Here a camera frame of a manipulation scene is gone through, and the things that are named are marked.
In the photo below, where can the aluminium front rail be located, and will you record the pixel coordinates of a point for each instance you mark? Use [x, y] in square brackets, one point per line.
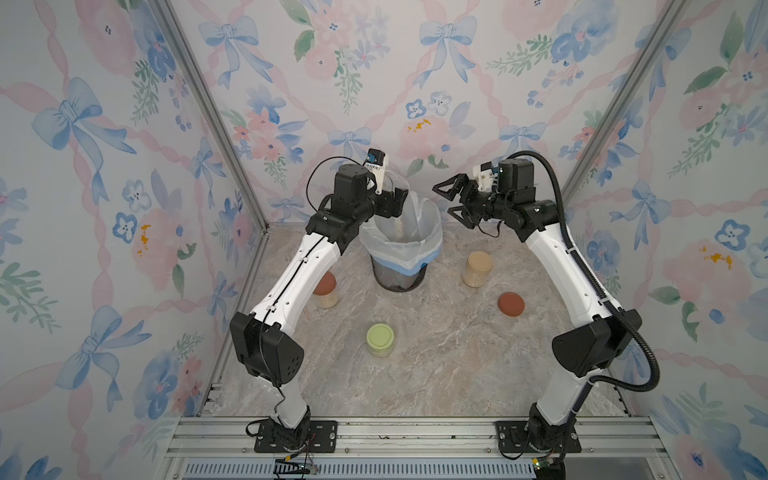
[417, 448]

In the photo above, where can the left red lid jar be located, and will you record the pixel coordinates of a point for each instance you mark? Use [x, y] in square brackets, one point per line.
[325, 294]

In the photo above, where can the red jar lid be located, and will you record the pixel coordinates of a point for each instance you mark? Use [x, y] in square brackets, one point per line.
[511, 304]

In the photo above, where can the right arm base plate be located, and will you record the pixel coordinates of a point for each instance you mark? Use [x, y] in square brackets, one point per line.
[516, 436]

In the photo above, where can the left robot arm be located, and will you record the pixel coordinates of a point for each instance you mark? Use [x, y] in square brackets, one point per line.
[263, 338]

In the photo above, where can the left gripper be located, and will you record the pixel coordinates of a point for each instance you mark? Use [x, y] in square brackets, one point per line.
[393, 204]

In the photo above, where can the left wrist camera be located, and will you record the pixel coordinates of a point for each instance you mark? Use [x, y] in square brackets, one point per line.
[377, 163]

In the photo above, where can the green lid jar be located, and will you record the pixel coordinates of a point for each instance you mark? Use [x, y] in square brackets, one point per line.
[380, 339]

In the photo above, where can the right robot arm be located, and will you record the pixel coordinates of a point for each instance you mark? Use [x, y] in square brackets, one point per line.
[598, 335]

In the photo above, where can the white trash bag liner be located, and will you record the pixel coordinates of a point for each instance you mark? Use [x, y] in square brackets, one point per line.
[406, 243]

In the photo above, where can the glass jar with rice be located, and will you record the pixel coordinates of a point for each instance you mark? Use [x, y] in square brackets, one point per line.
[406, 227]

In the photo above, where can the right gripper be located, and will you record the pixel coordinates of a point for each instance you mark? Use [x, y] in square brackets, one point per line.
[461, 180]

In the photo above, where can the tan lid jar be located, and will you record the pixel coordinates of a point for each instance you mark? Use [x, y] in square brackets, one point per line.
[478, 266]

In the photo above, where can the black mesh trash bin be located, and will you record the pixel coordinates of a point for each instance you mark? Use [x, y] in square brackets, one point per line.
[393, 281]

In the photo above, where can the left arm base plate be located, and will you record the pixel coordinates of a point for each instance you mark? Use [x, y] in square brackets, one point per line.
[319, 436]

